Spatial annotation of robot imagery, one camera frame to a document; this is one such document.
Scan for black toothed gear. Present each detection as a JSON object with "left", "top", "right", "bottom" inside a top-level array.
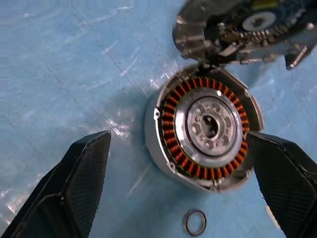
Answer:
[{"left": 172, "top": 0, "right": 317, "bottom": 71}]

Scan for small metal ring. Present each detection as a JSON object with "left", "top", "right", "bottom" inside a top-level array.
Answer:
[{"left": 182, "top": 209, "right": 208, "bottom": 237}]

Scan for blue table mat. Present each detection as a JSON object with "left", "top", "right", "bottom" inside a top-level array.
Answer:
[{"left": 0, "top": 0, "right": 317, "bottom": 238}]

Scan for silver motor housing copper windings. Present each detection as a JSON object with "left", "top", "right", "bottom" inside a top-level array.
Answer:
[{"left": 144, "top": 64, "right": 265, "bottom": 193}]

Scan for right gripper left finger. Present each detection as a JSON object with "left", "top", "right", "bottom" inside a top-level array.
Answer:
[{"left": 0, "top": 130, "right": 112, "bottom": 238}]

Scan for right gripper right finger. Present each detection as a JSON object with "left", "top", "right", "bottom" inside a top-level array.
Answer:
[{"left": 244, "top": 131, "right": 317, "bottom": 238}]

